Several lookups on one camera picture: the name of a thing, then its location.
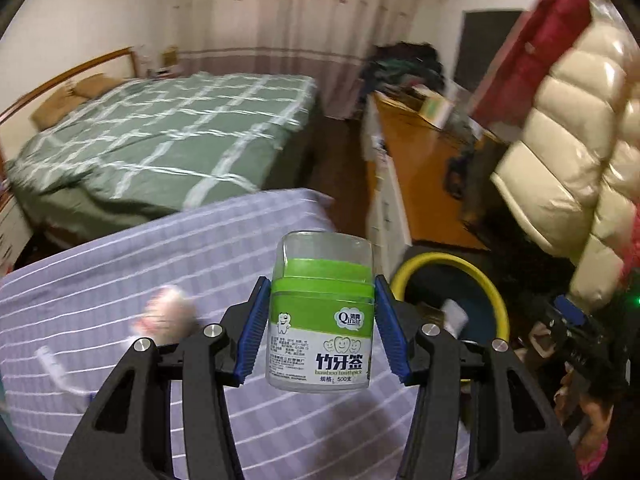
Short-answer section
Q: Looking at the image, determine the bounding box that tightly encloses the crumpled white wrapper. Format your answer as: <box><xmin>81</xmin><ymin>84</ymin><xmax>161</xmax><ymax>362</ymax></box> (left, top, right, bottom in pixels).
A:
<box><xmin>37</xmin><ymin>345</ymin><xmax>94</xmax><ymax>411</ymax></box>

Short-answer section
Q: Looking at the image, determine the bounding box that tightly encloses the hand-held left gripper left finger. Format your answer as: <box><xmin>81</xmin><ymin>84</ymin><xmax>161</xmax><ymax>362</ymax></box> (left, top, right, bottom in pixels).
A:
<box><xmin>52</xmin><ymin>275</ymin><xmax>273</xmax><ymax>480</ymax></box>

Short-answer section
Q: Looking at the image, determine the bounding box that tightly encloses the pink and white curtain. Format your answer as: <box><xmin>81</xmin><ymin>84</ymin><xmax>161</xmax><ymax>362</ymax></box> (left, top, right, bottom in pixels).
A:
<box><xmin>170</xmin><ymin>0</ymin><xmax>451</xmax><ymax>119</ymax></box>

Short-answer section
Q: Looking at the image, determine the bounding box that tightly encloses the pile of dark clothes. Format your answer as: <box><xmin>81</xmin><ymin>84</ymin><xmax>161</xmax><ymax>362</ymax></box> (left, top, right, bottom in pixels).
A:
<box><xmin>360</xmin><ymin>42</ymin><xmax>447</xmax><ymax>97</ymax></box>

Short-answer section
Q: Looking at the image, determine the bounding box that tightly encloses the red padded jacket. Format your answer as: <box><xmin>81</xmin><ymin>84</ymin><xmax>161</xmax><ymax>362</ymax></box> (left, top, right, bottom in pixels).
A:
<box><xmin>470</xmin><ymin>0</ymin><xmax>594</xmax><ymax>127</ymax></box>

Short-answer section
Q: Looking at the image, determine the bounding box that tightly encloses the white nightstand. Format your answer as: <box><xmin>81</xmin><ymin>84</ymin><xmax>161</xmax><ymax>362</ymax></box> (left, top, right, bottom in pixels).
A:
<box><xmin>0</xmin><ymin>180</ymin><xmax>32</xmax><ymax>267</ymax></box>

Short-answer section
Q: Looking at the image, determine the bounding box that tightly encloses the pink patterned bag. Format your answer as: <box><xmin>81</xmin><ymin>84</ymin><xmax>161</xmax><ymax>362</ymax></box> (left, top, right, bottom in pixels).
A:
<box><xmin>555</xmin><ymin>375</ymin><xmax>617</xmax><ymax>480</ymax></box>

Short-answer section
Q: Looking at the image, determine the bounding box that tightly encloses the yellow-rimmed black trash bin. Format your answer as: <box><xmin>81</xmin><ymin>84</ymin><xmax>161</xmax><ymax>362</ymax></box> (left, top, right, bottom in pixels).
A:
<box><xmin>390</xmin><ymin>252</ymin><xmax>511</xmax><ymax>392</ymax></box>

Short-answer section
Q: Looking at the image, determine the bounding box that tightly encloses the green and white tissue box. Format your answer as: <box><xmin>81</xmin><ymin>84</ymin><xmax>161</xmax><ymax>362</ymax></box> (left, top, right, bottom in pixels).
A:
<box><xmin>417</xmin><ymin>95</ymin><xmax>454</xmax><ymax>127</ymax></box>

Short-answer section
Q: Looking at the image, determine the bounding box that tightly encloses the bed with green duvet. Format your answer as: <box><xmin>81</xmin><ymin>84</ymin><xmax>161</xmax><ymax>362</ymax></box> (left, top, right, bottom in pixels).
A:
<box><xmin>5</xmin><ymin>72</ymin><xmax>319</xmax><ymax>227</ymax></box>

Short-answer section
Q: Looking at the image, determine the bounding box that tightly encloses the small white bottle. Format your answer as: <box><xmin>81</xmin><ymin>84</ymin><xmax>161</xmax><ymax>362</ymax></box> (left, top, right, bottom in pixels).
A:
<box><xmin>131</xmin><ymin>285</ymin><xmax>199</xmax><ymax>347</ymax></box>

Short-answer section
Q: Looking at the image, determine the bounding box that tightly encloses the white foam fruit net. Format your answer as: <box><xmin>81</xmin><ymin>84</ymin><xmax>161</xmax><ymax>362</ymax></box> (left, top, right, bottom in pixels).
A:
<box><xmin>440</xmin><ymin>299</ymin><xmax>472</xmax><ymax>337</ymax></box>

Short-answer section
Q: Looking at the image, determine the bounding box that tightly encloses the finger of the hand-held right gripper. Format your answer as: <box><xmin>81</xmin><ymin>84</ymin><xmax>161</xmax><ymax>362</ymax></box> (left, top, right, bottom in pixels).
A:
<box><xmin>542</xmin><ymin>294</ymin><xmax>601</xmax><ymax>353</ymax></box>

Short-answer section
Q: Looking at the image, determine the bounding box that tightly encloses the green and white toothpick jar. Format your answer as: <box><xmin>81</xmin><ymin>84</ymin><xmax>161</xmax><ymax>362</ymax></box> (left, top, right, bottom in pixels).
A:
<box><xmin>265</xmin><ymin>231</ymin><xmax>377</xmax><ymax>395</ymax></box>

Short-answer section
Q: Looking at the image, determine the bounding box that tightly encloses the bed with green plaid cover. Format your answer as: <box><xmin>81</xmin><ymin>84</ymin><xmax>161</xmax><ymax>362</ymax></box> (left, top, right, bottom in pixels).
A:
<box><xmin>0</xmin><ymin>47</ymin><xmax>322</xmax><ymax>256</ymax></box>

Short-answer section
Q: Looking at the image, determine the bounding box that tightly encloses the wooden cabinet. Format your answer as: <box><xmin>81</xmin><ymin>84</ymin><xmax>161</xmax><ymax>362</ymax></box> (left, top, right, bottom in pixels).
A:
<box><xmin>362</xmin><ymin>92</ymin><xmax>494</xmax><ymax>262</ymax></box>

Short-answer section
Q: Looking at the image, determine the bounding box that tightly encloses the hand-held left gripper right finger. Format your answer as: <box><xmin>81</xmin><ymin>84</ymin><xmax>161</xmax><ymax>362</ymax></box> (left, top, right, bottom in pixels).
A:
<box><xmin>374</xmin><ymin>274</ymin><xmax>576</xmax><ymax>480</ymax></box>

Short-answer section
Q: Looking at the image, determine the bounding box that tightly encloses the brown pillow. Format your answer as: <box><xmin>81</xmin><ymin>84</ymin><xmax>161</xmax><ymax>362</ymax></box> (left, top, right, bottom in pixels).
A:
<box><xmin>70</xmin><ymin>74</ymin><xmax>122</xmax><ymax>99</ymax></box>
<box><xmin>31</xmin><ymin>87</ymin><xmax>77</xmax><ymax>129</ymax></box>

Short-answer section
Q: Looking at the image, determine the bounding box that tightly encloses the cream puffer jacket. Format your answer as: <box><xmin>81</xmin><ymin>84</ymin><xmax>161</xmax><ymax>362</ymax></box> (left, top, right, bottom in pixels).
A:
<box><xmin>490</xmin><ymin>0</ymin><xmax>640</xmax><ymax>312</ymax></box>

